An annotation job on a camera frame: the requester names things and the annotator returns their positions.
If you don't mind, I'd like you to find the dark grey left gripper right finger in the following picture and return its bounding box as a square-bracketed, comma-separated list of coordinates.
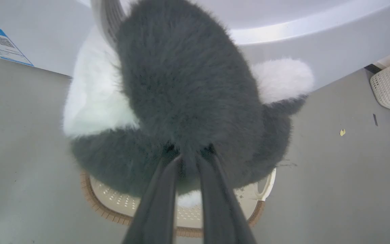
[196, 153, 257, 244]

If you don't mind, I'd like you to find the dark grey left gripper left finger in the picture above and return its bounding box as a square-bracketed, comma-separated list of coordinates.
[122, 154, 183, 244]

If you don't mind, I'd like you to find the grey and white plush toy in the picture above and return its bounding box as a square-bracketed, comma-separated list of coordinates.
[62, 0, 315, 198]

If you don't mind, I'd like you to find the cream laundry basket brown rim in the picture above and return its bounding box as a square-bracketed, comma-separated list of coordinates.
[80, 168, 277, 238]

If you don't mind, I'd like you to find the white washing machine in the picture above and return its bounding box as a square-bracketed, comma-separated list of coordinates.
[0, 0, 390, 93]

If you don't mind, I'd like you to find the blue energy label sticker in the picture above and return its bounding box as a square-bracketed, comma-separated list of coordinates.
[0, 23, 34, 67]

